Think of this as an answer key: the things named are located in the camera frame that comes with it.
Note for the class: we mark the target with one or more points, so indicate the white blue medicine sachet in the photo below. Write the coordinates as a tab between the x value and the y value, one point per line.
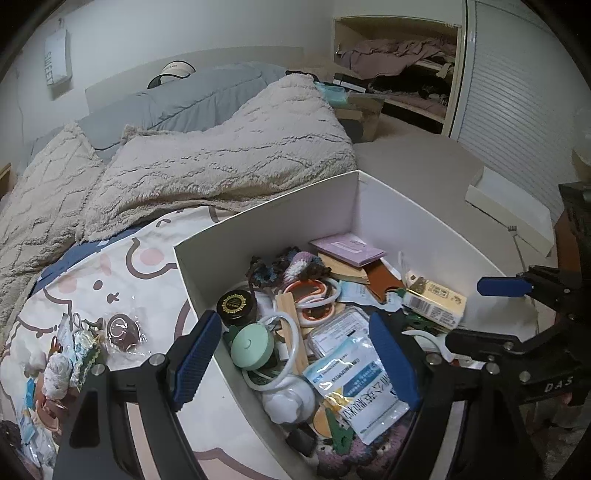
344	367
369	410

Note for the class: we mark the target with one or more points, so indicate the teal pouch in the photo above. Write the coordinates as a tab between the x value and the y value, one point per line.
333	93

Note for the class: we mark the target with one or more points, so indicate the brown leather piece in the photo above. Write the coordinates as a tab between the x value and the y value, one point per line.
383	281

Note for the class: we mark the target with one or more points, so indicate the white slatted door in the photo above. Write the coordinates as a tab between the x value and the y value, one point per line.
517	92

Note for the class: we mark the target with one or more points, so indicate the tan notebook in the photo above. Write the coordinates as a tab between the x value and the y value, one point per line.
346	274

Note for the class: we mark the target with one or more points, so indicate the pile of clothes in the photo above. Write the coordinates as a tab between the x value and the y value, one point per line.
392	50

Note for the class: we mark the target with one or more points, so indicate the metal keyring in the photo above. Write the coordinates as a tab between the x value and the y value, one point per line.
83	323

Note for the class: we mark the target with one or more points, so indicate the white hanging paper bag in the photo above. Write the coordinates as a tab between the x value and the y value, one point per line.
57	60

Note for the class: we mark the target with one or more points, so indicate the cardboard box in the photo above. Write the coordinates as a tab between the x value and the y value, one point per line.
364	120

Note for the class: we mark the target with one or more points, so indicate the green felt cutout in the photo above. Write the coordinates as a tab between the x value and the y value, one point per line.
339	434

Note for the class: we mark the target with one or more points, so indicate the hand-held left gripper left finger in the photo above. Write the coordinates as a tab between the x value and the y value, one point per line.
196	360

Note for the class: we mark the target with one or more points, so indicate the white cap with black band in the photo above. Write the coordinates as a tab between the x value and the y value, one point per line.
173	69

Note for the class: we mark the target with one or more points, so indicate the white box lid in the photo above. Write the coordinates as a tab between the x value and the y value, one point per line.
508	217

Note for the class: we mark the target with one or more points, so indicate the cartoon bear printed bedsheet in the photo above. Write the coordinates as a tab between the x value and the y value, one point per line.
152	258

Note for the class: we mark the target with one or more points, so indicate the yellow carton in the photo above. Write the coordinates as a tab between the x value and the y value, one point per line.
434	304

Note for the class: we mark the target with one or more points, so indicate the purple blue crochet scrunchie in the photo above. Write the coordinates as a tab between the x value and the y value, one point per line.
300	267

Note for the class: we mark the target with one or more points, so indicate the clear plastic case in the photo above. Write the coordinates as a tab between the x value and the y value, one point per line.
337	334

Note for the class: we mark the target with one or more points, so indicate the black round jar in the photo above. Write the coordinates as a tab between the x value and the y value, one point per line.
236	307

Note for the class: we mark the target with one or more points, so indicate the mint green round compact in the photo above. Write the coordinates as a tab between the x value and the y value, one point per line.
251	346

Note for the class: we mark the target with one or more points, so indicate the wooden closet shelf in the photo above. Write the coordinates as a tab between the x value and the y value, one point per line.
341	32

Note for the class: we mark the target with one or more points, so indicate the beige fuzzy blanket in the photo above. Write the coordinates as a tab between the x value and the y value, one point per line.
207	152

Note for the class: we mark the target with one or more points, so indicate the green patterned pouch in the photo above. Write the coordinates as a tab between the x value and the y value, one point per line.
85	355

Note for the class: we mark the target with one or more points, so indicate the small black block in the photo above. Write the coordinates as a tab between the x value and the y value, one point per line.
302	441

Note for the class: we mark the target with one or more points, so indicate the grey duvet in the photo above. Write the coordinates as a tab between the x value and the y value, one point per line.
184	97

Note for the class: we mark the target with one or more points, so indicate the black flat box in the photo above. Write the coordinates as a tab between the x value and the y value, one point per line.
348	82

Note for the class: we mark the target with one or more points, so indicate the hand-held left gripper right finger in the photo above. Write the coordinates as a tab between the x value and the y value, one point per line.
392	360

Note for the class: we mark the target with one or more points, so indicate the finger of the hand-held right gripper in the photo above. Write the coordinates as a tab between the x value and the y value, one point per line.
480	342
501	286

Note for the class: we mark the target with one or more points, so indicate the green clip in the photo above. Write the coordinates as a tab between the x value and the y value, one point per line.
415	321

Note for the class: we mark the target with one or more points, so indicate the dark blue sheet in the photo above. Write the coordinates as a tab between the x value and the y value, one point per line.
69	263

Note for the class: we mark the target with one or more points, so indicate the white storage box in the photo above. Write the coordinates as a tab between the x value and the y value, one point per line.
415	221

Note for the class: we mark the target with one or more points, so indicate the white headboard panel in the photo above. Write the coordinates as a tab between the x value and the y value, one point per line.
120	81

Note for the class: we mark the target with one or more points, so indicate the brown tape roll in bag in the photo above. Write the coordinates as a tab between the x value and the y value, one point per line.
121	330

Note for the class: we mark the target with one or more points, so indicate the purple crochet coaster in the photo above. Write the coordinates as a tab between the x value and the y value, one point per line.
360	461

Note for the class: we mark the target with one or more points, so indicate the wooden block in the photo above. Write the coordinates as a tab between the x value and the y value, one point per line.
293	337

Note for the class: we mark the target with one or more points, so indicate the white bottle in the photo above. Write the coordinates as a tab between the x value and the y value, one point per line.
288	401

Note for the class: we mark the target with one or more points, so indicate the white knitted scrunchie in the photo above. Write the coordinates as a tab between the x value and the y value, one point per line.
57	374

